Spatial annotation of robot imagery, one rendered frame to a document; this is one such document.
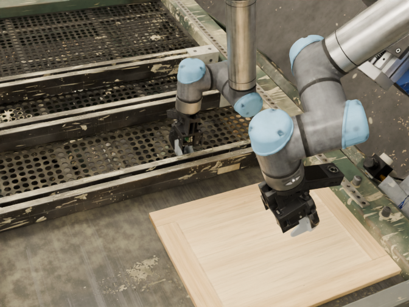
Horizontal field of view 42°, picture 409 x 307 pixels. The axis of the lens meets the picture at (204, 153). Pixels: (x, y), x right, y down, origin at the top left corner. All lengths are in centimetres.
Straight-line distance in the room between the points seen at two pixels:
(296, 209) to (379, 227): 61
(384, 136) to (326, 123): 184
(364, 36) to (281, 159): 24
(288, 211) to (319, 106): 23
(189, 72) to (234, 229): 46
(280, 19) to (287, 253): 214
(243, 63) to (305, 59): 42
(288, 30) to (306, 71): 239
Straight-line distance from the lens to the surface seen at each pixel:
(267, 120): 90
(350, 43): 94
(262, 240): 152
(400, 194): 179
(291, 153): 90
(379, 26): 92
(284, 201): 104
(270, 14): 350
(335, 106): 92
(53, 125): 179
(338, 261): 153
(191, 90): 151
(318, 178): 105
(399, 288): 151
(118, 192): 158
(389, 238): 160
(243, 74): 140
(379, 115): 279
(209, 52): 219
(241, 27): 132
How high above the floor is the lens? 234
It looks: 44 degrees down
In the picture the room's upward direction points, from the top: 66 degrees counter-clockwise
